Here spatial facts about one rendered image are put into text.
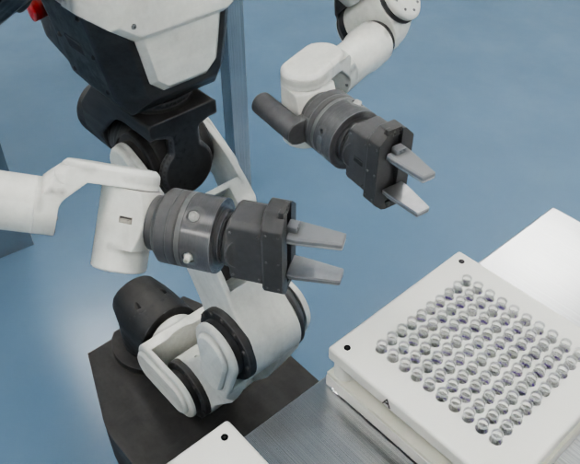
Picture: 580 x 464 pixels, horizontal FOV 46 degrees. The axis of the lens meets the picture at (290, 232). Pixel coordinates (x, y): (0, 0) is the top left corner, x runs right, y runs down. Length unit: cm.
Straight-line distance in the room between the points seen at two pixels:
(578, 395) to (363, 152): 38
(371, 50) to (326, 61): 13
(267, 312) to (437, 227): 128
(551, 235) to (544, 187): 156
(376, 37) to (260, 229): 48
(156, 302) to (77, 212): 93
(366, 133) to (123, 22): 34
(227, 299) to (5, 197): 49
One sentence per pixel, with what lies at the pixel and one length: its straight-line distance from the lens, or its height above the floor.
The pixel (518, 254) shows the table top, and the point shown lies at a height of 85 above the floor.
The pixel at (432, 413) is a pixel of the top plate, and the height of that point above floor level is 92.
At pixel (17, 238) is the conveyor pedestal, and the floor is 5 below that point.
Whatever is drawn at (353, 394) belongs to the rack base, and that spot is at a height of 87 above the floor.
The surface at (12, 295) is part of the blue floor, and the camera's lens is 228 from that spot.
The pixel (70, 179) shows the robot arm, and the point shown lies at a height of 109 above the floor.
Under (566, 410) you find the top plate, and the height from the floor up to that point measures 92.
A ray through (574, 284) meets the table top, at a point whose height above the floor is 85.
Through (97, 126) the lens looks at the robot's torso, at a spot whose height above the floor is 88.
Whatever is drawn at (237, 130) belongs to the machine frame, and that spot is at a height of 29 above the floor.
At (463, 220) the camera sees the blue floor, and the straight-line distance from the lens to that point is 244.
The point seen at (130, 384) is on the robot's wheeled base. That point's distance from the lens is 174.
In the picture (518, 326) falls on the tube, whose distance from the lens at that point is 87.
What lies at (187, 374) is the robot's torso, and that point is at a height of 35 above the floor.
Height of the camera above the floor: 155
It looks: 42 degrees down
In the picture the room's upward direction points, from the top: straight up
